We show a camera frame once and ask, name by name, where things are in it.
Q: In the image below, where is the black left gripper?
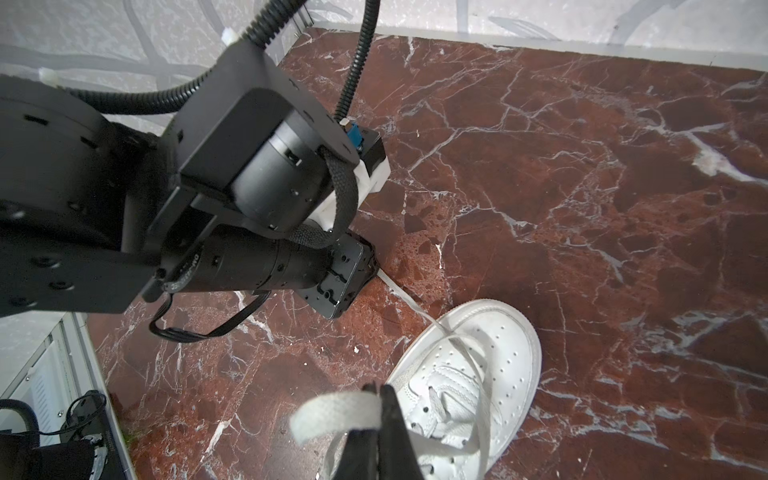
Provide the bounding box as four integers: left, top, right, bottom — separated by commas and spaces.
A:
141, 40, 378, 319

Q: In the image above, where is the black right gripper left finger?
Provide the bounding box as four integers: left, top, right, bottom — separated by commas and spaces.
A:
332, 383, 380, 480

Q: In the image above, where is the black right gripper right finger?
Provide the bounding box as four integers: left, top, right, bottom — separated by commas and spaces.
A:
378, 385, 424, 480

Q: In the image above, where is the white shoelace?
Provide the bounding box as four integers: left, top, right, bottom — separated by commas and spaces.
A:
289, 272, 491, 479

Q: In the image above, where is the white sneaker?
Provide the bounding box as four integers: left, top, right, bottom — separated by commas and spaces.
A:
320, 298, 543, 480

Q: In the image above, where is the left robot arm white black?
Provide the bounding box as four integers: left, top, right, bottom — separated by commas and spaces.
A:
1, 41, 388, 318

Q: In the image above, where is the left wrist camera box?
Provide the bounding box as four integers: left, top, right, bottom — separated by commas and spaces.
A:
308, 118, 391, 231

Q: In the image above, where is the aluminium frame rail base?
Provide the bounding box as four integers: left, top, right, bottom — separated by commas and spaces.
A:
0, 311, 139, 480

